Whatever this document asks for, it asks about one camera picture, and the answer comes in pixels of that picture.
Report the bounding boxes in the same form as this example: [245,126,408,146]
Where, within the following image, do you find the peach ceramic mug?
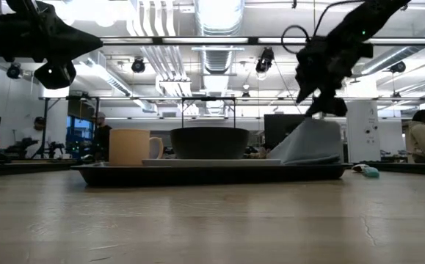
[108,128,164,167]

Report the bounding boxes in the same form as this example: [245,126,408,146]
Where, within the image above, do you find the black diagonal cable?
[272,60,298,106]

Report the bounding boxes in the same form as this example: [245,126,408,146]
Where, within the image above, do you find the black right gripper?
[295,51,349,118]

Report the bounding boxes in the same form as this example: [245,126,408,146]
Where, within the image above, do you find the black round bowl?
[170,126,251,160]

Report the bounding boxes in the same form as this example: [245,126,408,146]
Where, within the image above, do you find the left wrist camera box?
[6,0,57,23]

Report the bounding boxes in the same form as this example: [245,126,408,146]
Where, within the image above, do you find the black serving tray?
[70,162,353,188]

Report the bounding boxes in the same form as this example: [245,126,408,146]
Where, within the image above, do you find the large black monitor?
[264,114,308,147]

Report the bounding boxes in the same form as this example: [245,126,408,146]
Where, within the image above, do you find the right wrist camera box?
[299,34,333,56]

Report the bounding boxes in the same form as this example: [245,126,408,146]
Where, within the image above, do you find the grey-blue cloth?
[266,117,345,166]

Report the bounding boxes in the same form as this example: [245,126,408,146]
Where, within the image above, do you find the black overhead light bar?
[100,35,425,47]

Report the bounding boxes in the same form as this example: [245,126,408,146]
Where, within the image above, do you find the teal plastic utensil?
[361,166,380,179]

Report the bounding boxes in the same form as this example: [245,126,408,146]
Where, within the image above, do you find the blue lit screen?
[66,116,95,144]

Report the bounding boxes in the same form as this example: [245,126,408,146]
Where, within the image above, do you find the white pillar with sockets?
[346,100,380,164]

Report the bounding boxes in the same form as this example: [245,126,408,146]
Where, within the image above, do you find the black neighbouring table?
[355,161,425,176]
[0,158,84,178]

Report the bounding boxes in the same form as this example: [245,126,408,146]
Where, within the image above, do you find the black station frame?
[181,96,237,129]
[37,95,101,161]

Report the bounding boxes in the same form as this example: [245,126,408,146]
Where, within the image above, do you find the white plate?
[141,158,283,168]

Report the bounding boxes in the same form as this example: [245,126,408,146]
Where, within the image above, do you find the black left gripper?
[0,18,103,91]

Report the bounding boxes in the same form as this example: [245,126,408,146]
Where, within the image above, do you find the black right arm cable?
[280,0,367,55]

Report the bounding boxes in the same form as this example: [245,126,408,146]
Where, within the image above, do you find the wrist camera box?
[299,34,333,56]
[6,0,57,23]

